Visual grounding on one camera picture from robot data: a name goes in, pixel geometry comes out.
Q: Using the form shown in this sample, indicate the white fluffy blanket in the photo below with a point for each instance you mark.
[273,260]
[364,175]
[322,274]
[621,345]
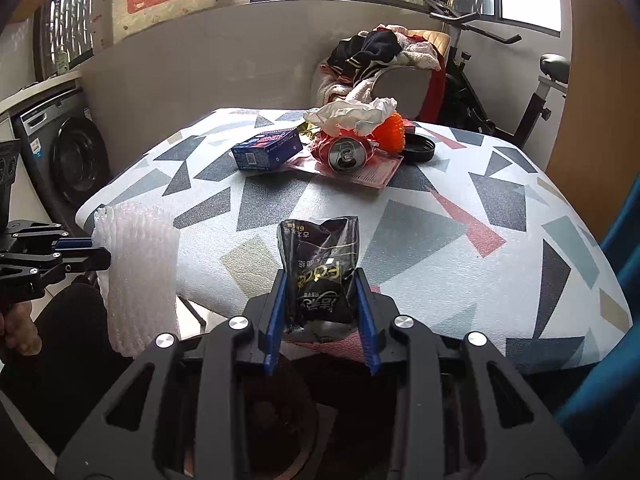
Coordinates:
[422,55]

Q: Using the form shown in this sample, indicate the dark striped jacket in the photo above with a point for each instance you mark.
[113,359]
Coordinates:
[367,52]

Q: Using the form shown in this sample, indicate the white tissue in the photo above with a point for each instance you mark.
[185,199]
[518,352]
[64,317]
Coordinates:
[350,112]

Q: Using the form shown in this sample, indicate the cardboard box with red label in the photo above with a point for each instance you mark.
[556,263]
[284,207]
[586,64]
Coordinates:
[165,5]

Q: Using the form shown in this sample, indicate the wooden door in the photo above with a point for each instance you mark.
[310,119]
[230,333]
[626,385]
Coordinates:
[595,110]

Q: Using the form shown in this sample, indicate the blue curtain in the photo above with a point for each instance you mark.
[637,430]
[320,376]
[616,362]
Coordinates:
[615,360]

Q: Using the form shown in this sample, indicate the white countertop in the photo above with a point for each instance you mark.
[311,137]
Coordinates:
[35,92]

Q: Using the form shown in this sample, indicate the black round lid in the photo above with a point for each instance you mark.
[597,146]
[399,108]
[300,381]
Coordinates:
[419,147]

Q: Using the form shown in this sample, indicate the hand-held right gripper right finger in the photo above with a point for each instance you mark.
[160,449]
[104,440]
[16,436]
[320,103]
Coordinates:
[367,325]

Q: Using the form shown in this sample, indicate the geometric patterned table cover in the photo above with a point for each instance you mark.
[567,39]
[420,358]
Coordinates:
[450,260]

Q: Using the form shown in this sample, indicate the red plastic wrapper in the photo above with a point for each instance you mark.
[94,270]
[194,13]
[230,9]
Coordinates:
[372,174]

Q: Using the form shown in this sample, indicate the person's left hand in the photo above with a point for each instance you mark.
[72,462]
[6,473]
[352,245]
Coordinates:
[20,332]

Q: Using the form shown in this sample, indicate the grey washing machine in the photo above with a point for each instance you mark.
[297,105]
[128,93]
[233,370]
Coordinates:
[75,155]

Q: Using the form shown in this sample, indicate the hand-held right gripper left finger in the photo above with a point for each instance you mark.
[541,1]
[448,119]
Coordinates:
[275,320]

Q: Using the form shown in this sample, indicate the black exercise bike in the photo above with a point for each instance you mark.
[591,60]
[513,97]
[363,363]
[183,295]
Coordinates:
[530,115]

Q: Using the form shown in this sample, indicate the orange spiky ball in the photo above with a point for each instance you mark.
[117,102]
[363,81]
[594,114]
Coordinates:
[390,135]

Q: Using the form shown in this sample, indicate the crushed red drink can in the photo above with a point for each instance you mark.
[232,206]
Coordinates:
[342,155]

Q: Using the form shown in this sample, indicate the red cloth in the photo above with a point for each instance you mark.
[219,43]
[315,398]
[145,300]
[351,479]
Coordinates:
[436,92]

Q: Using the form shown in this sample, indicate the beige chair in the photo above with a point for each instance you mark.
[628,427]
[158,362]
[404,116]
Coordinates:
[400,90]

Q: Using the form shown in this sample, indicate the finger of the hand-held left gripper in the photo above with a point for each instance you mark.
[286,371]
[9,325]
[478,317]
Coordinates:
[85,259]
[72,244]

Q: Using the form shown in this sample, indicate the white foam net sleeve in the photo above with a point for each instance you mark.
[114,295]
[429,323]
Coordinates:
[135,260]

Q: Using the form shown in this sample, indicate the black snack packet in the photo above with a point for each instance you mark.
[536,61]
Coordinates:
[320,260]

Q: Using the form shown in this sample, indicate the blue cardboard box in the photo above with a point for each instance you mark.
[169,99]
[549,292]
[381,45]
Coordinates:
[265,150]

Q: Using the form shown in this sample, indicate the person's dark trouser leg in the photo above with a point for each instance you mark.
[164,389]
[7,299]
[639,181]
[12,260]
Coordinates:
[70,350]

